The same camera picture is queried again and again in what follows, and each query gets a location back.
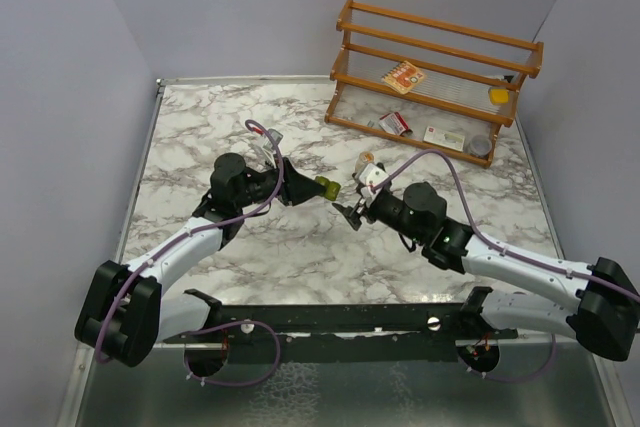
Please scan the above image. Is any grey round container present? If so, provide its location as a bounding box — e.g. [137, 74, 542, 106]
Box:
[466, 135, 493, 158]

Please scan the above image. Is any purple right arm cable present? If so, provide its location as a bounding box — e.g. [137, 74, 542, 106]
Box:
[362, 148, 640, 382]

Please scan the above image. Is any clear pill bottle gold lid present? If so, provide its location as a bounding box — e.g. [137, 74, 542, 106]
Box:
[354, 151, 375, 176]

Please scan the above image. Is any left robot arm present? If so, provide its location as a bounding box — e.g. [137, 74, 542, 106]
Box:
[74, 153, 330, 367]

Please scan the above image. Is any red white medicine packet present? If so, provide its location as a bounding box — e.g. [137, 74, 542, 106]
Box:
[378, 112, 413, 136]

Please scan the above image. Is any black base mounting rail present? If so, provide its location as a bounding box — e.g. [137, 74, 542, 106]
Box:
[159, 289, 517, 364]

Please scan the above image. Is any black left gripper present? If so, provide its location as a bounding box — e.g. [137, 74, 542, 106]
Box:
[236, 153, 327, 209]

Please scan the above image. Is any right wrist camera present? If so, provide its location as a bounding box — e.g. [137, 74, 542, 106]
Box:
[353, 163, 389, 201]

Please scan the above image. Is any orange snack packet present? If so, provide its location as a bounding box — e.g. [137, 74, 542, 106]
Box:
[381, 61, 426, 95]

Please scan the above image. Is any white green medicine box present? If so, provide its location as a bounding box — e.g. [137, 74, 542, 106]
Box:
[423, 126, 465, 152]

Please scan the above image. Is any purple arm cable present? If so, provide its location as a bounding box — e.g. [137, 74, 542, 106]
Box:
[93, 119, 289, 388]
[362, 148, 640, 382]

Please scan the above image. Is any green pill organizer box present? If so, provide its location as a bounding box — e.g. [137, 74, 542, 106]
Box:
[315, 176, 341, 202]

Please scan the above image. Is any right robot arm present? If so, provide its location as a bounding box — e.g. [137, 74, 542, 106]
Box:
[336, 163, 639, 362]

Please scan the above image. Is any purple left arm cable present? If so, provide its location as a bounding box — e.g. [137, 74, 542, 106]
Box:
[93, 119, 289, 388]

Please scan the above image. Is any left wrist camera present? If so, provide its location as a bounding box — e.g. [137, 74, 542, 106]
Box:
[251, 128, 283, 168]

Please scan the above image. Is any yellow lid container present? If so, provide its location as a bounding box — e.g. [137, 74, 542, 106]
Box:
[488, 87, 510, 106]

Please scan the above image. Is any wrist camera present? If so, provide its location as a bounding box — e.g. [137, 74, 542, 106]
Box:
[251, 128, 283, 168]
[353, 163, 389, 201]

